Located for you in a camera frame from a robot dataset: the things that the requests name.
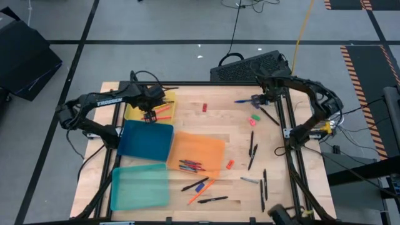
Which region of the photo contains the yellow plastic bin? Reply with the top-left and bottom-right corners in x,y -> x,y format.
124,89 -> 176,125

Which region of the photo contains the black loop handle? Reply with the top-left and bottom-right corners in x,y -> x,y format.
217,52 -> 245,67

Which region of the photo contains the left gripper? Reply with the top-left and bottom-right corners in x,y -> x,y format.
134,83 -> 166,124

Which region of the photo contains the teal plastic bin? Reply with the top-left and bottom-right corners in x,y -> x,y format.
109,162 -> 171,212

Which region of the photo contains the orange plastic bin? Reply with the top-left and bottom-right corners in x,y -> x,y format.
166,131 -> 226,179

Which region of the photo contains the black beam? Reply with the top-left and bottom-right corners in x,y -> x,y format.
326,154 -> 400,188

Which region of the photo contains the yellow connector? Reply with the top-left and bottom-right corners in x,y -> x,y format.
318,122 -> 333,134

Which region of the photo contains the black flat case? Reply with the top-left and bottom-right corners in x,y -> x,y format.
0,6 -> 63,102

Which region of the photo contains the black hanging cable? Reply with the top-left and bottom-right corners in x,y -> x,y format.
229,0 -> 244,54

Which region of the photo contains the black ballpoint pen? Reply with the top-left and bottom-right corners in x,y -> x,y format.
262,168 -> 269,201
247,143 -> 259,172
180,176 -> 210,193
197,195 -> 229,204
248,130 -> 255,158
259,179 -> 266,213

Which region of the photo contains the grey cylinder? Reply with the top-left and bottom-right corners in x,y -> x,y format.
383,86 -> 400,151

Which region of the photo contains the orange pencil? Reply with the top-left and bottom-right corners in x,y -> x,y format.
187,178 -> 216,206

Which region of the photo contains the pink pencil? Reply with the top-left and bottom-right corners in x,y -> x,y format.
139,115 -> 173,122
154,104 -> 173,114

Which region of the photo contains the yellow hanging cable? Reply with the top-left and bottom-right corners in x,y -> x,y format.
290,0 -> 316,76

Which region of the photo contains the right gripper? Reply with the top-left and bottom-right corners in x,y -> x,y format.
251,76 -> 282,109

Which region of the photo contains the brown pencil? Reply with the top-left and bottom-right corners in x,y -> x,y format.
259,107 -> 281,127

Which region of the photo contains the black perforated computer case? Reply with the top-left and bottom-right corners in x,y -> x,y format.
209,49 -> 293,83

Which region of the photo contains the black mat orange striped edge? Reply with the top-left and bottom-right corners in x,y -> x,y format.
339,45 -> 400,161
323,0 -> 400,11

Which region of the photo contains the blue plastic bin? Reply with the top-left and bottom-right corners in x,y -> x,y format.
117,120 -> 174,163

